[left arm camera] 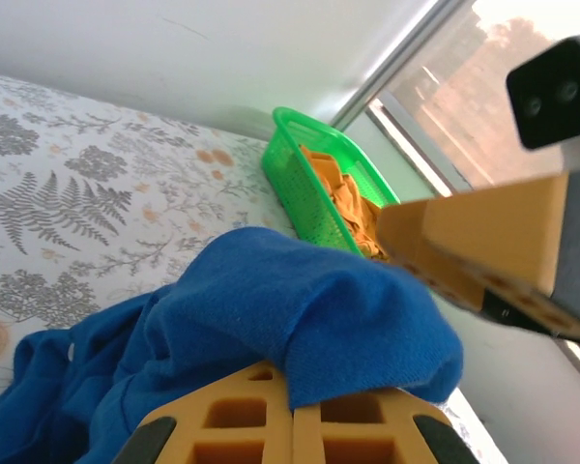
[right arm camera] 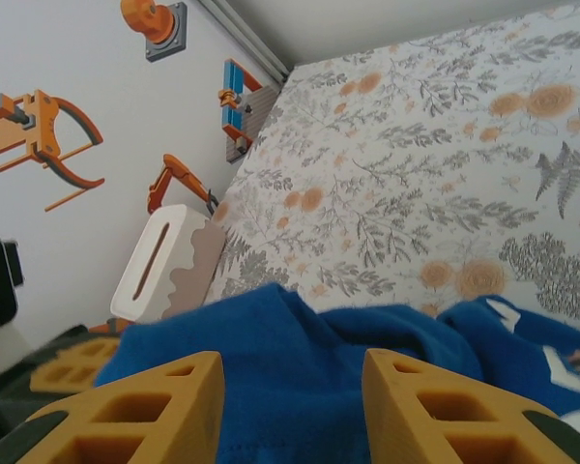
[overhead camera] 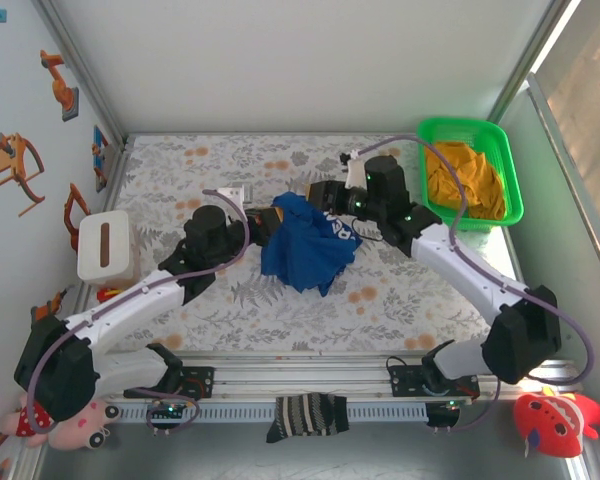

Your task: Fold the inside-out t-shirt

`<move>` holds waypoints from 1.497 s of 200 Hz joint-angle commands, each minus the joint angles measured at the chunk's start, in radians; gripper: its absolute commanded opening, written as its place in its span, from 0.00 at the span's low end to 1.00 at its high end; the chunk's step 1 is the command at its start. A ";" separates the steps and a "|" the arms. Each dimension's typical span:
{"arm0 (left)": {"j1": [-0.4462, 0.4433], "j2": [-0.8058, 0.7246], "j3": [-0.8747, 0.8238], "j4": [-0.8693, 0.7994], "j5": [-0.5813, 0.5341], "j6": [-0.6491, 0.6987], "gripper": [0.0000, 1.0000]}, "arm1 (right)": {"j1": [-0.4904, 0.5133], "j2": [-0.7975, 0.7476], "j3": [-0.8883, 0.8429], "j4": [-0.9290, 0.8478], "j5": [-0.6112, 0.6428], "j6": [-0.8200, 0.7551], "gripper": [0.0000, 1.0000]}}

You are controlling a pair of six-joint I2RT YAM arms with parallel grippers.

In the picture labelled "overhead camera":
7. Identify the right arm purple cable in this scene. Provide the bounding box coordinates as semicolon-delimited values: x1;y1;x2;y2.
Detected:
357;134;596;434

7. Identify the grey slotted cable duct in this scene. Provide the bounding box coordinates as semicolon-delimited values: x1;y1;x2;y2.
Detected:
112;402;431;425

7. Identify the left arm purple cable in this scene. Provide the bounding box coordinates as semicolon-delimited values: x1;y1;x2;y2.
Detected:
27;188;254;435

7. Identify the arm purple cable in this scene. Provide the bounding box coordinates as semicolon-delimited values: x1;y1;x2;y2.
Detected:
357;134;596;434
27;188;254;435

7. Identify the green plastic basket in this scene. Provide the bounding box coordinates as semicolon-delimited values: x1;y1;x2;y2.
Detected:
416;116;525;233

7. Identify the blue t-shirt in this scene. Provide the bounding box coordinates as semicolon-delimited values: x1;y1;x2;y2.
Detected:
259;191;364;298

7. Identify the white tissue box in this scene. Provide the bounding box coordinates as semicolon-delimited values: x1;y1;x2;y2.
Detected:
76;209;141;289

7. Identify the framed glass side panel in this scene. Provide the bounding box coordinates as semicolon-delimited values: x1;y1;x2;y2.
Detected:
524;0;600;311

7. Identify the pink plush pig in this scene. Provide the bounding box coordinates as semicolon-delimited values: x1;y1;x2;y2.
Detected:
0;397;121;451

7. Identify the yellow crumpled cloth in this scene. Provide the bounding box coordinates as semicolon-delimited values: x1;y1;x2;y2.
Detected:
423;140;507;221

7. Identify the orange curved claw wall sticker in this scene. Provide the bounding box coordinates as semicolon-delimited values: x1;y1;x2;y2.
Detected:
0;132;47;218

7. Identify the floral patterned tablecloth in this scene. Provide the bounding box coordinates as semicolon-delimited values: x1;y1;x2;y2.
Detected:
102;133;521;354

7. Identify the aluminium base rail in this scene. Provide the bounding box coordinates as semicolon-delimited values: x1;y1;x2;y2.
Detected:
32;349;584;401

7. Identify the blue orange machine wall sticker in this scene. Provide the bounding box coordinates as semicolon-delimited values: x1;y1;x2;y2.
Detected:
92;124;110;194

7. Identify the aluminium frame post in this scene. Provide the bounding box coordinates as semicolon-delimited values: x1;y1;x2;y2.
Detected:
489;0;584;126
31;0;131;149

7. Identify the small circuit board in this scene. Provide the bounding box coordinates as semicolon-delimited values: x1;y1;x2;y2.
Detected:
426;399;462;429
147;398;191;421

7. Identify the red plush fish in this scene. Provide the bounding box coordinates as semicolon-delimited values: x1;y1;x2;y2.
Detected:
511;387;600;459

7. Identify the black white striped sock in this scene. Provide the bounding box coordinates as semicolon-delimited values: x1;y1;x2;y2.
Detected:
265;392;351;444

